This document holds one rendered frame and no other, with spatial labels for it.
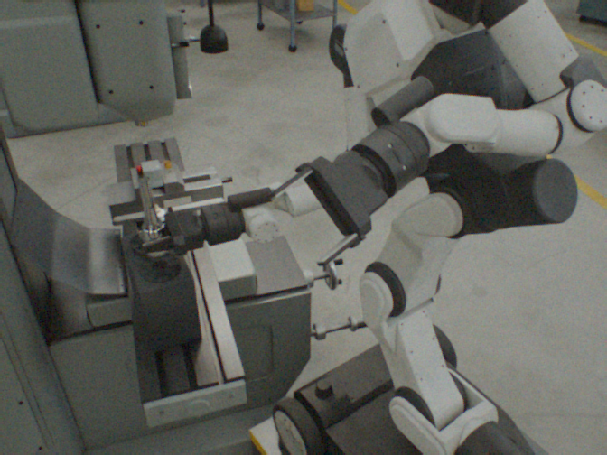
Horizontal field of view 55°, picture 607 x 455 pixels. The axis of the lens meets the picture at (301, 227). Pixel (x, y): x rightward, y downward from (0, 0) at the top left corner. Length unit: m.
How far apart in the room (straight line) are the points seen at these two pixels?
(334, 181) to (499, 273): 2.48
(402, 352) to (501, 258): 1.83
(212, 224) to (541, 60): 0.70
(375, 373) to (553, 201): 0.91
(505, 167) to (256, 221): 0.52
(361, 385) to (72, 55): 1.15
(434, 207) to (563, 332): 1.88
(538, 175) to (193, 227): 0.69
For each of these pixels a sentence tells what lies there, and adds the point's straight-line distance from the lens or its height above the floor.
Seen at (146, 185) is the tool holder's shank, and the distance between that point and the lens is 1.21.
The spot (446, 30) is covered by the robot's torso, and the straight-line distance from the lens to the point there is 1.08.
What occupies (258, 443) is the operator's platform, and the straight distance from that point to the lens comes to 1.89.
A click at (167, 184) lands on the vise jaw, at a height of 1.03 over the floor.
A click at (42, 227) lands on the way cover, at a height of 1.00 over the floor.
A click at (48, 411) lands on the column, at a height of 0.50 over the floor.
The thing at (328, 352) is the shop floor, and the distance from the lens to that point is 2.63.
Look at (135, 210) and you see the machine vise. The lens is 1.84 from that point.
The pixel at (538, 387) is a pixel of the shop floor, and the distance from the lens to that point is 2.69.
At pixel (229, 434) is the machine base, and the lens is 2.15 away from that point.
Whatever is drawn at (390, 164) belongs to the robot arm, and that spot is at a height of 1.58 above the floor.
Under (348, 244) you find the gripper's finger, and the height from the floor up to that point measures 1.50.
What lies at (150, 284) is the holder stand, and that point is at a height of 1.11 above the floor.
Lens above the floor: 1.96
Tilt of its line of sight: 36 degrees down
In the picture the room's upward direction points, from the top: straight up
